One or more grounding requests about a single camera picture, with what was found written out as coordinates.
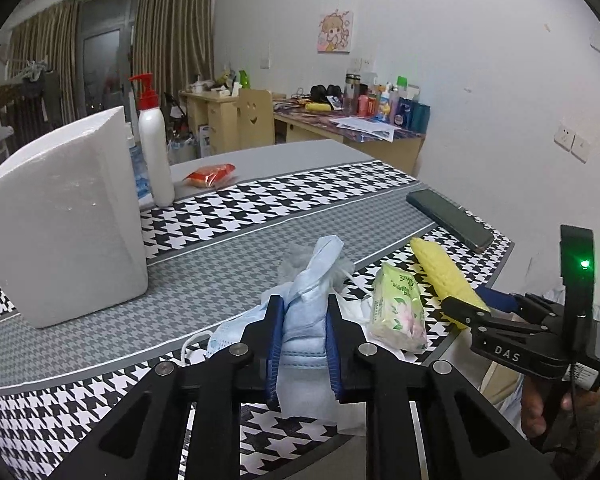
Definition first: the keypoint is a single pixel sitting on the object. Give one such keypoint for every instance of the wooden desk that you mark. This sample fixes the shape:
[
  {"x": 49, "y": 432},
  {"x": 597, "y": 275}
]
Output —
[{"x": 293, "y": 123}]

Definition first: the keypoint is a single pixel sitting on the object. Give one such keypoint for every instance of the green tissue pack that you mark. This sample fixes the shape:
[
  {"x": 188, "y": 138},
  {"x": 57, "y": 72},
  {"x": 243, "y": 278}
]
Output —
[{"x": 398, "y": 317}]

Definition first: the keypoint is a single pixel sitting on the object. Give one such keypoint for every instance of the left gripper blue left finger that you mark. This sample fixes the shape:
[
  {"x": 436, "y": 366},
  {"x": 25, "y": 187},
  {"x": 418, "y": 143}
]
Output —
[{"x": 275, "y": 321}]

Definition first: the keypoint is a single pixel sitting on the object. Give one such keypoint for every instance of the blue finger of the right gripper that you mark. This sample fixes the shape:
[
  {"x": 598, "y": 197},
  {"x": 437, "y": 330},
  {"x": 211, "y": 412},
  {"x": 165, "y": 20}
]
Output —
[
  {"x": 497, "y": 300},
  {"x": 461, "y": 312}
]

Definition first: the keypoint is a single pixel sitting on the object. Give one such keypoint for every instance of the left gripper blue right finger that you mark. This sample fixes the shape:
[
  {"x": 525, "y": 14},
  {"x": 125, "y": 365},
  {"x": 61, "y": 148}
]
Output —
[{"x": 331, "y": 348}]

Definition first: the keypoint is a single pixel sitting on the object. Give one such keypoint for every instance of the wooden smiley chair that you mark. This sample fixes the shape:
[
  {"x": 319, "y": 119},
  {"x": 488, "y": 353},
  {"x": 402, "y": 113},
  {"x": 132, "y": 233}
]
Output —
[{"x": 255, "y": 118}]

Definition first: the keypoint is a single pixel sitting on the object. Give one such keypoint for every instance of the blue face mask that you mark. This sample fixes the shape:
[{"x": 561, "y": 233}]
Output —
[{"x": 303, "y": 387}]

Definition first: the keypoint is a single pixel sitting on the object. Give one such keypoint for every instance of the yellow foam fruit net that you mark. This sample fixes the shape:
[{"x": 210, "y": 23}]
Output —
[{"x": 443, "y": 274}]

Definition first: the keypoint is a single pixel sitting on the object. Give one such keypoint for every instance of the glass balcony door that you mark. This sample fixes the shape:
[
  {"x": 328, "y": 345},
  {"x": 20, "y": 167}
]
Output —
[{"x": 104, "y": 55}]

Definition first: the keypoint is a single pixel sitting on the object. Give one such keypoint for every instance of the grey sock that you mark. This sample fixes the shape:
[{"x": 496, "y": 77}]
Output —
[{"x": 296, "y": 258}]

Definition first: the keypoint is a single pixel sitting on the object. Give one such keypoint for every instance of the right brown curtain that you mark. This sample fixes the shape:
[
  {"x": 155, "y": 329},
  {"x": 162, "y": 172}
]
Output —
[{"x": 173, "y": 41}]

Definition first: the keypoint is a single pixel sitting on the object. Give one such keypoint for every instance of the wall socket pair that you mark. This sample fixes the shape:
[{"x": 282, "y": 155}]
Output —
[{"x": 573, "y": 143}]

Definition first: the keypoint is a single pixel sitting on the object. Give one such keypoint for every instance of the white pump bottle red top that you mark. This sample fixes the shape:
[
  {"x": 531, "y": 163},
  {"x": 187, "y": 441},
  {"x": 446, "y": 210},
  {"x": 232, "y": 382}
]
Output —
[{"x": 152, "y": 131}]

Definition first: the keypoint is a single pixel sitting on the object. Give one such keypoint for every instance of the anime wall poster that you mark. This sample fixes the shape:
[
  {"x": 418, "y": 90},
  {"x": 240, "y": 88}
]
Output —
[{"x": 335, "y": 32}]

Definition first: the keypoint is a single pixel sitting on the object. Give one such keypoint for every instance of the white styrofoam box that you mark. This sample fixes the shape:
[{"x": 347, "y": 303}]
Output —
[{"x": 70, "y": 237}]

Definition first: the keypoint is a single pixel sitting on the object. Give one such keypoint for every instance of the houndstooth table cloth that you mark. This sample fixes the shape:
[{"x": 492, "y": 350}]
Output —
[{"x": 210, "y": 257}]

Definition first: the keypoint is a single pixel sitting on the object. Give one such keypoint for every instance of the black smartphone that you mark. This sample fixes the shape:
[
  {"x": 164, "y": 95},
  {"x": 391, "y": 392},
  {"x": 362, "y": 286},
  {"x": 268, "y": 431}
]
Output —
[{"x": 454, "y": 219}]

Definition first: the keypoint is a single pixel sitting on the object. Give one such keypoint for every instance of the red snack packet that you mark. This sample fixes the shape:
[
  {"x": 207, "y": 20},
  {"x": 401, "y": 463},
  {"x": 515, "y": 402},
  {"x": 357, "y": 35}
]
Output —
[{"x": 212, "y": 176}]

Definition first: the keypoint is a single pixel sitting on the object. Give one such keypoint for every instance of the white papers on desk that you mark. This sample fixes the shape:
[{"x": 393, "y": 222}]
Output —
[{"x": 379, "y": 130}]

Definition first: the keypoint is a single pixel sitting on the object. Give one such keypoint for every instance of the person right hand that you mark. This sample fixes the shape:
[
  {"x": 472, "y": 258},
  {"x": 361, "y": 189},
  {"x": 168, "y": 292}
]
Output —
[{"x": 533, "y": 405}]

